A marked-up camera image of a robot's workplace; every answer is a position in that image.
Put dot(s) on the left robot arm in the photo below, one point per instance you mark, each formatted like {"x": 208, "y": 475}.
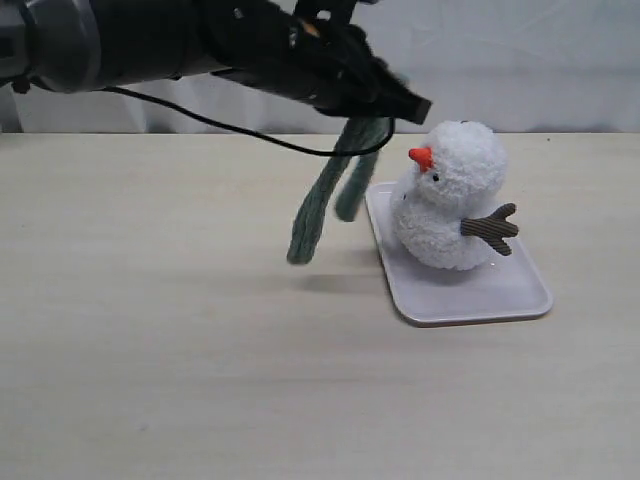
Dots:
{"x": 82, "y": 46}

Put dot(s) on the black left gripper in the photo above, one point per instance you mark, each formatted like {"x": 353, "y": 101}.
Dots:
{"x": 313, "y": 55}

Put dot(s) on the white curtain backdrop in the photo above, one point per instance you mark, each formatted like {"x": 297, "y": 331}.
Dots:
{"x": 517, "y": 66}

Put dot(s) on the white rectangular plastic tray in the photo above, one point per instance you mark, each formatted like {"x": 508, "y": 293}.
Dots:
{"x": 501, "y": 290}

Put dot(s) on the white plush snowman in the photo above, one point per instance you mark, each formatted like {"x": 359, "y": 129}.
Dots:
{"x": 444, "y": 210}

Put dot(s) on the green knitted scarf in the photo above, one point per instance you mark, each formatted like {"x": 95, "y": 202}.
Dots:
{"x": 308, "y": 224}

